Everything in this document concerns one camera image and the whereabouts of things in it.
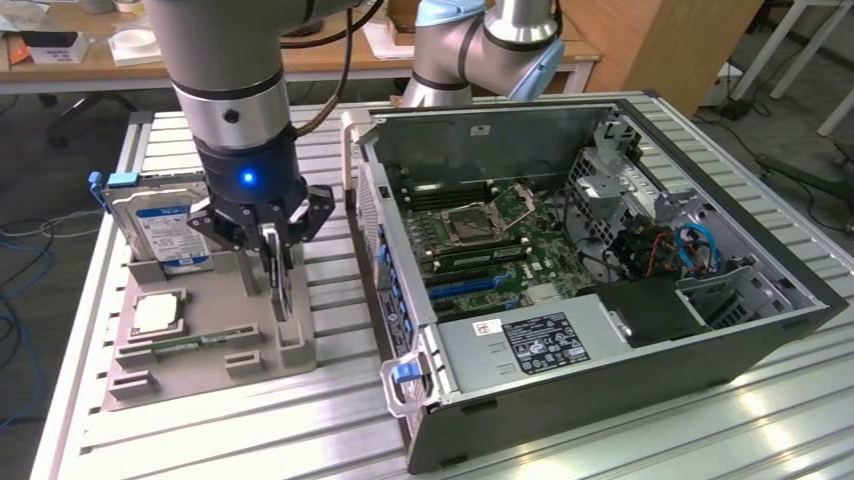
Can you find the white round holder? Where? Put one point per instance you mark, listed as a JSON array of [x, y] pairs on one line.
[[134, 47]]

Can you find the grey power supply unit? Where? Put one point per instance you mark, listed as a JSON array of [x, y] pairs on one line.
[[481, 360]]

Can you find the blue case latch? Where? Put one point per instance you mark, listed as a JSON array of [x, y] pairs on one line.
[[405, 373]]

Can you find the open black PC case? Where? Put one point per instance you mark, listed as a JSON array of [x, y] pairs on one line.
[[601, 400]]

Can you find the black RAM stick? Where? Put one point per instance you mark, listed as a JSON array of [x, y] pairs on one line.
[[481, 254]]

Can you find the CPU socket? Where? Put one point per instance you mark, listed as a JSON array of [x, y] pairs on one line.
[[470, 225]]

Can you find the black office chair base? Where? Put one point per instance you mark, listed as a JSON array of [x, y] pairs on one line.
[[88, 107]]

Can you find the white control box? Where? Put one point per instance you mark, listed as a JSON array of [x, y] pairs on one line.
[[724, 90]]

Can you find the wooden desk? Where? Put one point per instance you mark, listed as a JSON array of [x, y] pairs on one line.
[[321, 62]]

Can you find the grey cup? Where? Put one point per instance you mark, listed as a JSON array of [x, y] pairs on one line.
[[98, 6]]

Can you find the black graphics card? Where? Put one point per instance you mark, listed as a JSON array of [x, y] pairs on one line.
[[282, 285]]

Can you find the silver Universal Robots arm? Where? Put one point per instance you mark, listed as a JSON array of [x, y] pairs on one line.
[[228, 75]]

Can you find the brown cardboard box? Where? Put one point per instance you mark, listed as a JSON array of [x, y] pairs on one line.
[[401, 15]]

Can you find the blue expansion slot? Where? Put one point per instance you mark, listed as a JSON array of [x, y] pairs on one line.
[[468, 289]]

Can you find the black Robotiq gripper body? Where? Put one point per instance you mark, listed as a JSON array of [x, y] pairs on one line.
[[254, 170]]

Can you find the green motherboard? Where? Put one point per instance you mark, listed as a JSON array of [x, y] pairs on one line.
[[535, 260]]

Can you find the hard disk with blue carrier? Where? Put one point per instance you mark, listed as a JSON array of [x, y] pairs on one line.
[[154, 230]]

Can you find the grey disk bay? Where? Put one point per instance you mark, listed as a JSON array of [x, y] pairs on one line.
[[735, 300]]

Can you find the white paper stack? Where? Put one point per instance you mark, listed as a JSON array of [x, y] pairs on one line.
[[388, 45]]

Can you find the silver drive cage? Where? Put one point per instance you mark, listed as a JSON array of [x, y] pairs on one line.
[[601, 200]]

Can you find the silver CPU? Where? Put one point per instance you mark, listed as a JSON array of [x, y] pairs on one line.
[[157, 315]]

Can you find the green RAM stick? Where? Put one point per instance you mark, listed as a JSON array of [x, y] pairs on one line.
[[188, 344]]

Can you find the metal socket cover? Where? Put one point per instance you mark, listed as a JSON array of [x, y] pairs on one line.
[[517, 207]]

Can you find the white box with black lid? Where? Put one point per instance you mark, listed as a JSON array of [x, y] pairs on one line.
[[57, 47]]

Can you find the white table frame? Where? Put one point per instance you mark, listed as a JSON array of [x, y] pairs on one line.
[[801, 30]]

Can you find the wooden cabinet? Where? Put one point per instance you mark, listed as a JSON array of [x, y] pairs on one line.
[[668, 50]]

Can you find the grey parts rack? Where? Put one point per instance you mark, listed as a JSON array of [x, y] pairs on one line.
[[214, 350]]

